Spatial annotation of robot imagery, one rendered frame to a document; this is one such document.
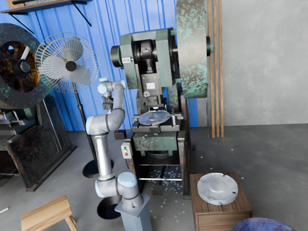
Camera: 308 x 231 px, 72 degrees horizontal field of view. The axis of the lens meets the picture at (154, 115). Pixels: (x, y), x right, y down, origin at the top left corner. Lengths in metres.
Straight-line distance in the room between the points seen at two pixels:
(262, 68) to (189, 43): 1.86
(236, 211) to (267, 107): 2.02
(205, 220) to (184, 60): 1.09
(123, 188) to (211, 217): 0.64
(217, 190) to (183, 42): 1.06
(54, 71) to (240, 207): 1.89
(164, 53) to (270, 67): 1.80
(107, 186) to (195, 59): 0.99
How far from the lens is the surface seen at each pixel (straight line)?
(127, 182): 1.41
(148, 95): 1.89
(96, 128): 1.39
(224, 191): 1.71
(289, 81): 3.33
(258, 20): 3.07
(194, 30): 1.45
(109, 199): 2.28
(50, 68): 2.24
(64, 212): 1.92
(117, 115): 1.38
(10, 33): 2.55
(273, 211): 2.18
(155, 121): 1.85
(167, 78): 1.78
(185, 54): 1.44
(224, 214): 1.65
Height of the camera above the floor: 1.57
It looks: 24 degrees down
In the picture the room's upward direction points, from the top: 8 degrees counter-clockwise
